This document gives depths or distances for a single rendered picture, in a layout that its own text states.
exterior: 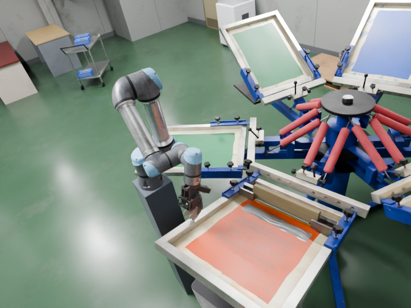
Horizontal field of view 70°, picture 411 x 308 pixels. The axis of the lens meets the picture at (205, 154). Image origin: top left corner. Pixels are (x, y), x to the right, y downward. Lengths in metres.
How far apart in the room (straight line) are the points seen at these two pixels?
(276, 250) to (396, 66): 1.89
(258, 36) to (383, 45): 1.01
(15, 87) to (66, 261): 4.67
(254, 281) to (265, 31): 2.24
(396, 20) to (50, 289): 3.76
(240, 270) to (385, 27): 2.37
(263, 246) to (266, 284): 0.20
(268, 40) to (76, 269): 2.75
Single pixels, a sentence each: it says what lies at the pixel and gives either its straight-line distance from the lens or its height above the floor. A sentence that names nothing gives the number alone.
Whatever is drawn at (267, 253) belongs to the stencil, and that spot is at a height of 1.20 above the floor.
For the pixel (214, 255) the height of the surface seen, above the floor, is 1.25.
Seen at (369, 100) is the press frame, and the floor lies 1.32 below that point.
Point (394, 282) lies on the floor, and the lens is 2.80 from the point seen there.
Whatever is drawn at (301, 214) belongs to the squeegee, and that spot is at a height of 1.17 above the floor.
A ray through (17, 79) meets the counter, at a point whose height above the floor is 0.39.
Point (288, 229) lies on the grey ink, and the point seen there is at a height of 1.14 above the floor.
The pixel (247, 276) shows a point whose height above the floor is 1.25.
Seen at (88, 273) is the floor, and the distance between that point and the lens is 3.09.
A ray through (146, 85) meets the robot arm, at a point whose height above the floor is 1.79.
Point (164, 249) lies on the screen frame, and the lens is 1.27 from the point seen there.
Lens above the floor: 2.36
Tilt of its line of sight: 39 degrees down
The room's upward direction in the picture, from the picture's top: 12 degrees counter-clockwise
